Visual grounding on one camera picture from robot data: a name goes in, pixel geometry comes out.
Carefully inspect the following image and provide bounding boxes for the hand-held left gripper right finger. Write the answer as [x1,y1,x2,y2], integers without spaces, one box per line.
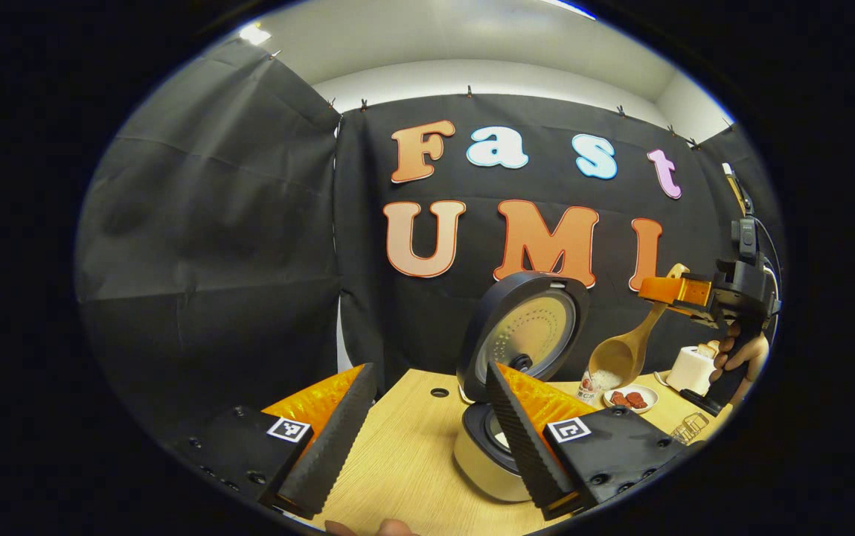
[484,362,705,522]

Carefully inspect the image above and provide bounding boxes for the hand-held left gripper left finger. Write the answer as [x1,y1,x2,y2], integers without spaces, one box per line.
[167,363,377,520]

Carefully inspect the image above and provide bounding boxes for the wooden spoon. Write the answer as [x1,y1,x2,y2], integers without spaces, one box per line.
[589,264,691,391]

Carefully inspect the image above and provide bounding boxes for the black and silver rice cooker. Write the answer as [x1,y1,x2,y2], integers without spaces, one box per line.
[454,271,590,503]

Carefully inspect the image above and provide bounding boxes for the wire chopstick holder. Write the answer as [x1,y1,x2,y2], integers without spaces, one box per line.
[671,411,711,446]

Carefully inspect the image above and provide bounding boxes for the white toaster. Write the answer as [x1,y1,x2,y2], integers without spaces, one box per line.
[665,345,722,395]

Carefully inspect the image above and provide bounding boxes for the white plate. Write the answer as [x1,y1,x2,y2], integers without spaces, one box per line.
[603,385,659,414]

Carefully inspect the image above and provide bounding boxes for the black backdrop cloth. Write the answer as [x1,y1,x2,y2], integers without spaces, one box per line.
[76,37,784,447]

